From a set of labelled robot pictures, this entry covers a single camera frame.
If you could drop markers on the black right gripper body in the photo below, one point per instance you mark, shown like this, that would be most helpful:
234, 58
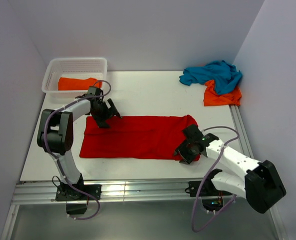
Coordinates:
189, 152

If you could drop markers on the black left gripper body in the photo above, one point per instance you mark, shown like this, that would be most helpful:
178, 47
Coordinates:
103, 111

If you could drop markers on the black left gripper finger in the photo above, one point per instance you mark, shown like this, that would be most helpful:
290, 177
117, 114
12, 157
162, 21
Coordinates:
113, 110
102, 124

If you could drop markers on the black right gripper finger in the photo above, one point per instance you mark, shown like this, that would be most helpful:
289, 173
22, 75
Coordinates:
181, 150
189, 159

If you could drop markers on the red t shirt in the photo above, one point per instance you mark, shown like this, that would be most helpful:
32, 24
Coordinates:
139, 137

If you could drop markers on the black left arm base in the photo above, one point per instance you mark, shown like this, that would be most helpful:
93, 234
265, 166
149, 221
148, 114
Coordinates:
76, 202

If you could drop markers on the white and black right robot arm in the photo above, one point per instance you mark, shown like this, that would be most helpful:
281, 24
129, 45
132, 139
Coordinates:
257, 182

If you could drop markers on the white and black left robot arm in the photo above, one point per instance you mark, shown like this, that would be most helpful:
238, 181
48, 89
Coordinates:
55, 133

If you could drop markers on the white plastic basket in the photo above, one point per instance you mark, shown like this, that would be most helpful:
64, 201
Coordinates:
77, 68

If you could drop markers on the rolled orange t shirt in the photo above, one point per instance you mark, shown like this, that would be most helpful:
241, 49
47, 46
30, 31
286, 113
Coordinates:
75, 84

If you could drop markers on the blue t shirt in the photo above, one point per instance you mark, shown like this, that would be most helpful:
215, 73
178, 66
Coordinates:
225, 75

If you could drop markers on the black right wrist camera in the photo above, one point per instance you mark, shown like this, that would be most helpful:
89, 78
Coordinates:
192, 133

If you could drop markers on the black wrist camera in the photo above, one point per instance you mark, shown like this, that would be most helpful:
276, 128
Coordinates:
192, 133
94, 92

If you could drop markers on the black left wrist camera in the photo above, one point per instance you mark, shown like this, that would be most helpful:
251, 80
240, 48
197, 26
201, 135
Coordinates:
94, 92

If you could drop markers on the aluminium rail frame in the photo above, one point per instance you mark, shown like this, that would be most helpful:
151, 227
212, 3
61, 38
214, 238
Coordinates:
140, 200

